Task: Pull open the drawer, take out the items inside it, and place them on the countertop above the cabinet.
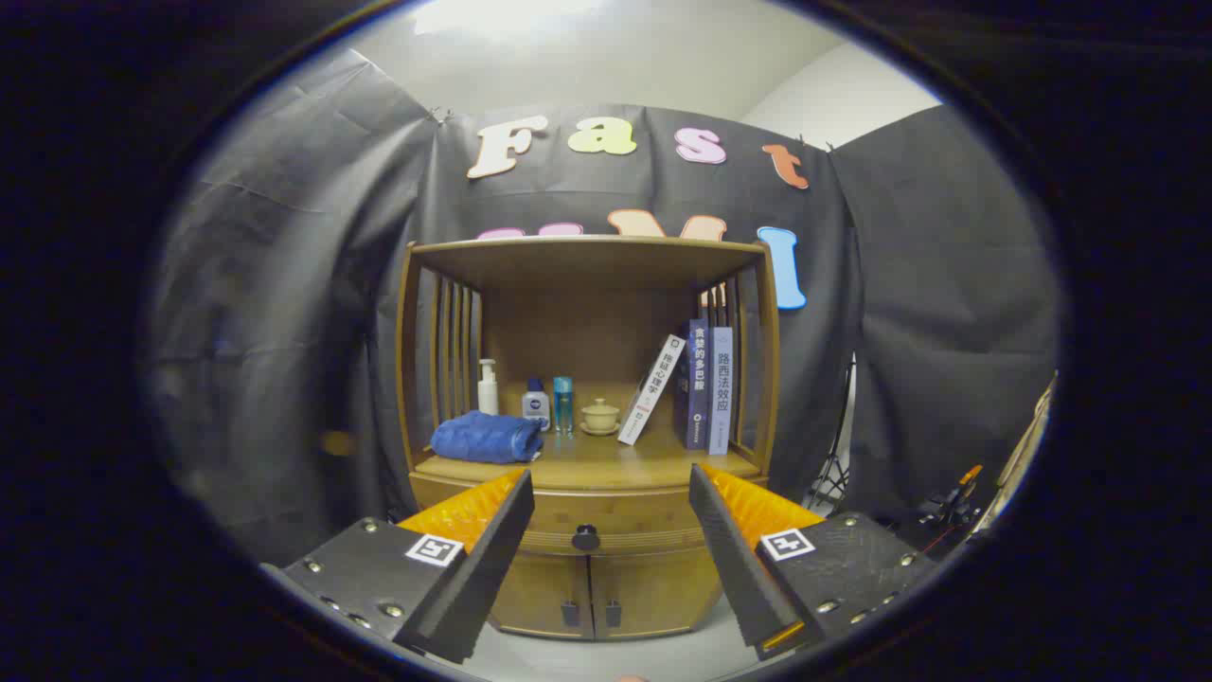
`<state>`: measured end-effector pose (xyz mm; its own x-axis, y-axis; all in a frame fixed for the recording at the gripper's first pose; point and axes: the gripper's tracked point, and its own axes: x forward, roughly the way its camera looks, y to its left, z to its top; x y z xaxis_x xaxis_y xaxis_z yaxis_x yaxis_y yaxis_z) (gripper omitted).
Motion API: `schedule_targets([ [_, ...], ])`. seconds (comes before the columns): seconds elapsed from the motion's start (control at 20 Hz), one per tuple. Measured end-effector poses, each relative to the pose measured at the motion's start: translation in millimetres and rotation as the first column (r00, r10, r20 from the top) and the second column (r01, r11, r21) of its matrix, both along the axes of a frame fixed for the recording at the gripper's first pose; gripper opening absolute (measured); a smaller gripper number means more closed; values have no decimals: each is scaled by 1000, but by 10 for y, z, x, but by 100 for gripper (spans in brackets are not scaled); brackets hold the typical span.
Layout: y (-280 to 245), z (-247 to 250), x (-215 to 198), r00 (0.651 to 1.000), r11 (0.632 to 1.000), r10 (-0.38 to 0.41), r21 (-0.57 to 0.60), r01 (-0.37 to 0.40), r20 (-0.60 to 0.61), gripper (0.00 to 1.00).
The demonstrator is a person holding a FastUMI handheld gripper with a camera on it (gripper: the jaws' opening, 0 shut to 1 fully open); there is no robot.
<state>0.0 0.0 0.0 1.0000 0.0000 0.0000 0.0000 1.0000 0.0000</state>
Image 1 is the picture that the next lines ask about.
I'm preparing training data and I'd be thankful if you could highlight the beige lidded teacup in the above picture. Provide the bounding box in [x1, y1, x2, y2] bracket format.
[579, 398, 622, 437]

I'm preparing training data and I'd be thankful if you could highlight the black backdrop cloth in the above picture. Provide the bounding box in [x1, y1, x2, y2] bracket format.
[142, 47, 1061, 569]

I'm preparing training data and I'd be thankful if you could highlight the wooden drawer with black knob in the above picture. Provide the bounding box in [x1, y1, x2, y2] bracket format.
[409, 472, 768, 557]

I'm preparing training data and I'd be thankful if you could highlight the pale purple book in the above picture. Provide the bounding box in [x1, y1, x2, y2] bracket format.
[707, 327, 735, 457]

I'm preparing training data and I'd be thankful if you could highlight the orange and black clamp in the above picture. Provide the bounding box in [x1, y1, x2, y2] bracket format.
[923, 464, 986, 531]

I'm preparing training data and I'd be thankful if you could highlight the blue folded towel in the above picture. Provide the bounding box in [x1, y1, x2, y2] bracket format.
[430, 410, 544, 465]

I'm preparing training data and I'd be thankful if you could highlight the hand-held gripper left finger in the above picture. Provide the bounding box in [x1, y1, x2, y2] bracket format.
[260, 466, 536, 664]

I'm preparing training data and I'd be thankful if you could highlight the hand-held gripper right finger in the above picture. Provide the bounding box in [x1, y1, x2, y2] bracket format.
[688, 462, 938, 661]

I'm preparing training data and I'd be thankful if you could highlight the dark blue book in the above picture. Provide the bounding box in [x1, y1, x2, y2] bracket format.
[674, 318, 710, 450]

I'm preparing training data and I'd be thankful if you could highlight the wooden board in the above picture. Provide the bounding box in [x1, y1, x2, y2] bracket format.
[975, 371, 1059, 536]

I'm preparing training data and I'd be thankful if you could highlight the black tripod stand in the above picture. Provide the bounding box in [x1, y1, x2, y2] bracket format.
[805, 355, 858, 512]

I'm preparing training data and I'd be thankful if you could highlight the wooden countertop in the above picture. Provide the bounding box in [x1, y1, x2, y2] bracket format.
[415, 426, 763, 492]

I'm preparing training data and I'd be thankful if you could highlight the white book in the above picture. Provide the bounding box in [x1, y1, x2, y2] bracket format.
[617, 333, 686, 446]

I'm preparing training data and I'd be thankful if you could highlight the wooden cabinet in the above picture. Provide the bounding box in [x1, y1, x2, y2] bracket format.
[396, 234, 782, 642]

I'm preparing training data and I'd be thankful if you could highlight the wooden cabinet door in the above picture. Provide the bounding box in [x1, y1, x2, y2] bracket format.
[488, 549, 596, 640]
[589, 547, 725, 640]

